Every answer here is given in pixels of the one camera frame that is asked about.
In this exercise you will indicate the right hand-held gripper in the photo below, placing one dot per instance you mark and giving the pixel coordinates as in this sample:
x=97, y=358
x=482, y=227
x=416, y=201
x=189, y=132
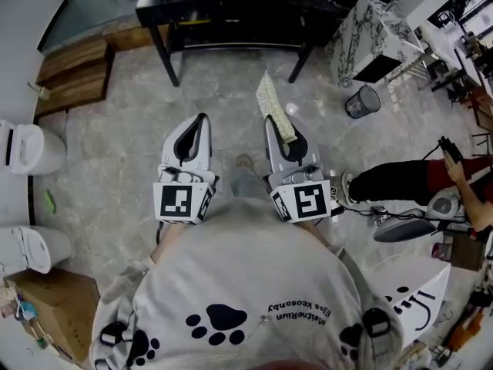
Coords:
x=308, y=200

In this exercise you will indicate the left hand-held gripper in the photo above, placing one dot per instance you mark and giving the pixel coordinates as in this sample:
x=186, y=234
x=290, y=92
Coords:
x=173, y=202

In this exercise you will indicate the yellow-green sponge cloth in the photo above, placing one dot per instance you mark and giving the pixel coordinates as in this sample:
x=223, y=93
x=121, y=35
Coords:
x=271, y=98

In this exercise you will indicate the person's right forearm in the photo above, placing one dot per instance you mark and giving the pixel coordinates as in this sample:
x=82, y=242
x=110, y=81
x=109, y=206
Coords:
x=314, y=227

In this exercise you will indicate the person's left forearm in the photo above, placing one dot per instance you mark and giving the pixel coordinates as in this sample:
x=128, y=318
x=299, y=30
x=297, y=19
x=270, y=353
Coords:
x=165, y=241

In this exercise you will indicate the person's beige shoe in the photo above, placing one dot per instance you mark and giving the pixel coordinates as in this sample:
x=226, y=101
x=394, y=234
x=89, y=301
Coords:
x=244, y=162

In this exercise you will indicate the person's grey jeans leg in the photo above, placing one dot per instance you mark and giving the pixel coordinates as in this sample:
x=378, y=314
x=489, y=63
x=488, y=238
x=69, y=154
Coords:
x=246, y=183

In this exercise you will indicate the grey paw-print sweatshirt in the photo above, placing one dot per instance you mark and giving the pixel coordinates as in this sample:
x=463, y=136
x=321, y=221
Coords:
x=239, y=268

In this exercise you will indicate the wooden staircase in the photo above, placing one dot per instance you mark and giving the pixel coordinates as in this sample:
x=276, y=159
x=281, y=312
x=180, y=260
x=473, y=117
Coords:
x=73, y=75

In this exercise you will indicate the white marble-pattern cabinet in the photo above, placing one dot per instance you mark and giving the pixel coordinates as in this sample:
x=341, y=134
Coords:
x=369, y=33

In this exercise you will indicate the white toilet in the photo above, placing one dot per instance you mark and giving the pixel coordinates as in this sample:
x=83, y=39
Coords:
x=46, y=152
x=54, y=245

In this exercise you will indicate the black table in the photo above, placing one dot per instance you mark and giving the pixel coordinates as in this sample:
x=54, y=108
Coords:
x=246, y=10

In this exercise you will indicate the small green plastic piece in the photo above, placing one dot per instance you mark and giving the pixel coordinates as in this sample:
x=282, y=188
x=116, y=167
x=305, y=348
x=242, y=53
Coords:
x=49, y=202

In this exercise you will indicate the black handheld device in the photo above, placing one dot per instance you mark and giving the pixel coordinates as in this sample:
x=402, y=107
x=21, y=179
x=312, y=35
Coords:
x=450, y=150

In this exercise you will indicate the white round device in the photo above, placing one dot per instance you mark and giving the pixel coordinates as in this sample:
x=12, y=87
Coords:
x=443, y=206

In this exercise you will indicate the white desk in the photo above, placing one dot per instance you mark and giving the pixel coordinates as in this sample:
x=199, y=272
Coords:
x=443, y=41

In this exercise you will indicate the white box with black drawing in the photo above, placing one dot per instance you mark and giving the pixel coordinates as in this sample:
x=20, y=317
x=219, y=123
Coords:
x=423, y=283

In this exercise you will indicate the brown cardboard box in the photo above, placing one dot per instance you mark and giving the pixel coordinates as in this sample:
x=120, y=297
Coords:
x=65, y=307

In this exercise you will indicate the brown open box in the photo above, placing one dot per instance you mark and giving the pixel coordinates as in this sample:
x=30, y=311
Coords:
x=468, y=253

